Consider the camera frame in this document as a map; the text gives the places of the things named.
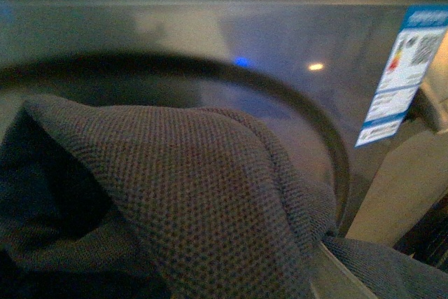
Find dark blue knit garment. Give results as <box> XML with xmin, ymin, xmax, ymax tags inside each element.
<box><xmin>1</xmin><ymin>96</ymin><xmax>447</xmax><ymax>298</ymax></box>

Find dark grey washing machine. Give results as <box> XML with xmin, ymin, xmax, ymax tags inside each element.
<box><xmin>0</xmin><ymin>0</ymin><xmax>448</xmax><ymax>240</ymax></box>

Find blue white energy label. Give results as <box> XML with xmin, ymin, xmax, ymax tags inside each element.
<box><xmin>354</xmin><ymin>5</ymin><xmax>447</xmax><ymax>148</ymax></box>

